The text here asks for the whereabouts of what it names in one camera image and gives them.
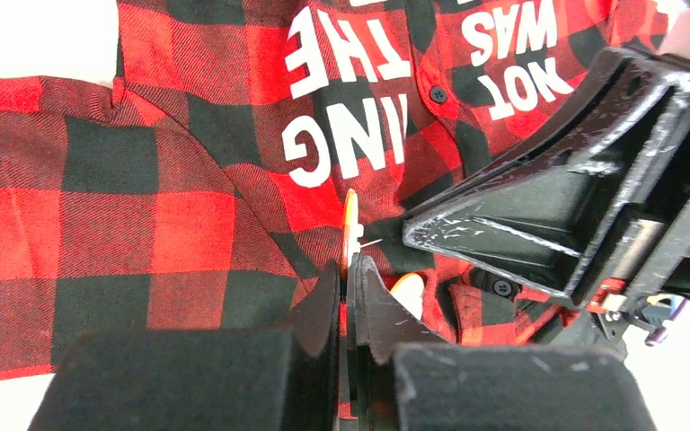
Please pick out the orange green round brooch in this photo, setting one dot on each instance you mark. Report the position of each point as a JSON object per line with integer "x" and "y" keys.
{"x": 352, "y": 232}

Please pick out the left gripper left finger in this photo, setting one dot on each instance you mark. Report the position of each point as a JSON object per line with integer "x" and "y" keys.
{"x": 281, "y": 377}

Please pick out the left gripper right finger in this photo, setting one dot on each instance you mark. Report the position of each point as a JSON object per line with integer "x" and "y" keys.
{"x": 404, "y": 376}

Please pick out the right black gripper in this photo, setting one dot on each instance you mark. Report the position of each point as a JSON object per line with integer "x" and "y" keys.
{"x": 594, "y": 208}

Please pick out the red black plaid shirt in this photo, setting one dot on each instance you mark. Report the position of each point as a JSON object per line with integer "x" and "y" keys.
{"x": 205, "y": 188}

